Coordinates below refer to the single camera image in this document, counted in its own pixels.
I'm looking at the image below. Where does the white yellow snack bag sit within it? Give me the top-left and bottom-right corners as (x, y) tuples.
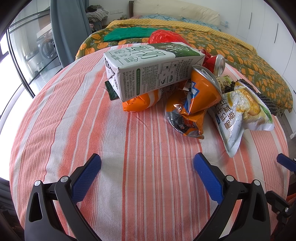
(209, 82), (274, 158)

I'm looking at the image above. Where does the orange snack wrapper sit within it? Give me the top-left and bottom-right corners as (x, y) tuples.
(165, 80), (207, 140)

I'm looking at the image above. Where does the crushed orange soda can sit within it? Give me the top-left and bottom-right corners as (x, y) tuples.
(181, 65), (222, 115)

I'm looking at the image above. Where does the crushed red soda can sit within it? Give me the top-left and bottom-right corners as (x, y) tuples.
(203, 54), (225, 77)

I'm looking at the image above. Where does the orange white snack packet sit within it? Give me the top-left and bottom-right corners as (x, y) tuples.
(122, 89), (163, 112)

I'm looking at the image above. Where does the white green milk carton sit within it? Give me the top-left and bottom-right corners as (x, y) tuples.
(104, 42), (205, 102)

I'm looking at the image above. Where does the red plastic bag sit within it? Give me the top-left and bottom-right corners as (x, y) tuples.
(147, 29), (212, 58)

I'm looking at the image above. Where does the striped pink white tablecloth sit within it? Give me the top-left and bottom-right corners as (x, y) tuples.
(10, 50), (290, 240)

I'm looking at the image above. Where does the pumpkin pattern green quilt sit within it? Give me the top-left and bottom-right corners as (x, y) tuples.
(75, 19), (293, 113)

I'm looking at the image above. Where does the white wardrobe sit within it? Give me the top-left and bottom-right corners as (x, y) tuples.
(235, 0), (296, 79)

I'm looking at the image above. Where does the washing machine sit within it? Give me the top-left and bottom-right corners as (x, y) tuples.
(24, 29), (60, 74)

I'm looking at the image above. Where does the cream long pillow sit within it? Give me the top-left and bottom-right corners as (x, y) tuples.
(133, 1), (220, 26)

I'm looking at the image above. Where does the blue patterned pillow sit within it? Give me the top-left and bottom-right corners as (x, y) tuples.
(139, 14), (220, 31)

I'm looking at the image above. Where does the folded green cloth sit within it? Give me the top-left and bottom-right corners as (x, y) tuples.
(103, 27), (158, 42)

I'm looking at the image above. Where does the blue grey curtain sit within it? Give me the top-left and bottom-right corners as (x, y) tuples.
(50, 0), (91, 68)

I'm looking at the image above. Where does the pile of clothes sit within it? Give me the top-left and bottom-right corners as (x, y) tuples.
(86, 5), (108, 24)

